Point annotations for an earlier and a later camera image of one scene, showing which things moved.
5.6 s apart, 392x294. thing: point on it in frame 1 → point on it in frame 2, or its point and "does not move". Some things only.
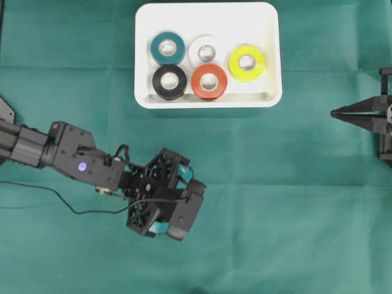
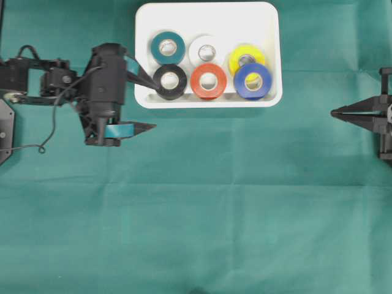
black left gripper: [147, 187] → [104, 88]
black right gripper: [373, 114] does not move
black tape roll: [169, 94] does not move
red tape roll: [214, 93] does not move
